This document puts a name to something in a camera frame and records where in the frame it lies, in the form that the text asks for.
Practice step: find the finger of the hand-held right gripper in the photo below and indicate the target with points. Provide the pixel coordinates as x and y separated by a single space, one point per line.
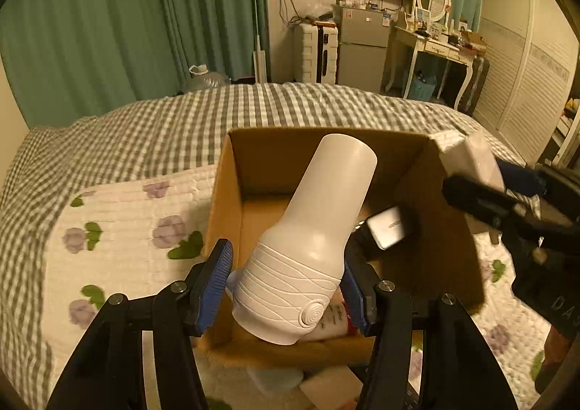
521 177
480 201

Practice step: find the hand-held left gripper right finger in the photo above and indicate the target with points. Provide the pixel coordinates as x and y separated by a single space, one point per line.
355 299

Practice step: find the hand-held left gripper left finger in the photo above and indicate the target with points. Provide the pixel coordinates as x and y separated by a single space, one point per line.
213 287

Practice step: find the white tissue pack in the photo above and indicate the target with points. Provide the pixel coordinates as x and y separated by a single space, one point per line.
473 154

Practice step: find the brown cardboard box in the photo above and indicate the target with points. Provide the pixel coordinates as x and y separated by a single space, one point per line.
226 211

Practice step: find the white ribbed plastic bottle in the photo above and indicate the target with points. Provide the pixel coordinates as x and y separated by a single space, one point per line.
312 233

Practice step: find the small printed white bottle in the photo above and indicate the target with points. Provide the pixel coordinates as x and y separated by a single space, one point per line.
333 321

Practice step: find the silver white rectangular gadget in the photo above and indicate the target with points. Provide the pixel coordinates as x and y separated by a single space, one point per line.
385 226

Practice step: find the flat white box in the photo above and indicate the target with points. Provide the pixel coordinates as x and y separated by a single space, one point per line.
330 389

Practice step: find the white louvred wardrobe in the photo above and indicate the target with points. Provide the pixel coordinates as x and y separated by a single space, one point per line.
521 75

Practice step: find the dark hard suitcase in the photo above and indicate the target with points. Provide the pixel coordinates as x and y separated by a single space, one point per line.
475 79

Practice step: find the white floral quilt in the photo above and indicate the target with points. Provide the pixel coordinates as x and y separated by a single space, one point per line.
127 220

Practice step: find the pale blue round lid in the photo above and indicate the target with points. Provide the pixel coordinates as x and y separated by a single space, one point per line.
276 379

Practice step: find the light blue storage box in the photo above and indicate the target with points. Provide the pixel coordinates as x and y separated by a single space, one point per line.
421 87

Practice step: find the white dressing table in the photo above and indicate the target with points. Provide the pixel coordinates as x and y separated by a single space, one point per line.
430 48

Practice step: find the grey two-door fridge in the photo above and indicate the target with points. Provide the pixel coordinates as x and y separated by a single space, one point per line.
362 48

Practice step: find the clear plastic water jug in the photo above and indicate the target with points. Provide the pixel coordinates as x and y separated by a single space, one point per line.
208 80

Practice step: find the white hard suitcase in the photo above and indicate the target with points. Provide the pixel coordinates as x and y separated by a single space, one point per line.
312 52

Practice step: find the white flat mop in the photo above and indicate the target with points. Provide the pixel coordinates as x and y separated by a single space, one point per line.
258 61

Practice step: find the wide green curtain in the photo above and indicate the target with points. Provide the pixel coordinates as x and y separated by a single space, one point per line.
113 16

